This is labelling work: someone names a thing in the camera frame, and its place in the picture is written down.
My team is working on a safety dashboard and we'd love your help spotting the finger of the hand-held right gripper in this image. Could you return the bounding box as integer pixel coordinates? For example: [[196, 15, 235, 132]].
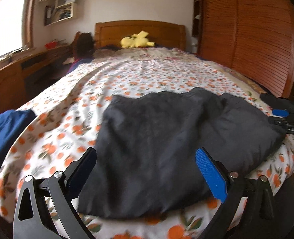
[[272, 109, 290, 117], [260, 93, 287, 110]]

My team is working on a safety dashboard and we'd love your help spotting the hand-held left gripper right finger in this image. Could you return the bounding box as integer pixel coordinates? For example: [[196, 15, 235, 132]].
[[195, 148, 282, 239]]

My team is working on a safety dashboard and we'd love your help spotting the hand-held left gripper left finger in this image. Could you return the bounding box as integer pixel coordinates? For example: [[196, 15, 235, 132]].
[[13, 147, 98, 239]]

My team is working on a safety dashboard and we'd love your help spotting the black jacket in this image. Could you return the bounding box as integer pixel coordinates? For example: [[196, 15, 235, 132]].
[[77, 87, 287, 220]]

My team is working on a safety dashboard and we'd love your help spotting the wooden slatted wardrobe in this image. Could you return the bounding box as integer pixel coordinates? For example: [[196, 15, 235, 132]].
[[193, 0, 294, 99]]

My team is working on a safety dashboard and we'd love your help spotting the blue garment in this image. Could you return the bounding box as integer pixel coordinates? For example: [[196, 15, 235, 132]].
[[0, 109, 37, 201]]

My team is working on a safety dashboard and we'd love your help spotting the orange floral bed sheet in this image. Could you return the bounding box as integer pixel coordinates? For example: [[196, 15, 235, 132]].
[[0, 48, 294, 239]]

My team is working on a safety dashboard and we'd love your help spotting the wooden desk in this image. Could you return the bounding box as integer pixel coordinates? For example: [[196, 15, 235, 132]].
[[0, 44, 73, 123]]

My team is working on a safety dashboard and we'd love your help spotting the dark chair with bag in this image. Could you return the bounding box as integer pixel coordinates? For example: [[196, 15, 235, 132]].
[[71, 31, 95, 59]]

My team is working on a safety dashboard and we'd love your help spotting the pink floral quilt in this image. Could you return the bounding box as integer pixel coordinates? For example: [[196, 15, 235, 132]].
[[93, 47, 188, 58]]

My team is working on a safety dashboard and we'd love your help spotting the yellow plush toy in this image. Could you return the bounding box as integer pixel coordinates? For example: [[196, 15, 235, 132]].
[[120, 31, 156, 49]]

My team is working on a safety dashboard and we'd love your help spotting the wooden headboard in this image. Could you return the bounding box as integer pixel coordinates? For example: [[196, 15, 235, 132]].
[[94, 20, 187, 52]]

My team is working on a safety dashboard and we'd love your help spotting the window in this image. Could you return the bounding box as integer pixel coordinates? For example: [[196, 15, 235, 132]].
[[0, 0, 35, 66]]

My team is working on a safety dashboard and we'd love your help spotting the white wall shelf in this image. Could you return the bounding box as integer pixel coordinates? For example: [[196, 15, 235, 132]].
[[39, 0, 78, 27]]

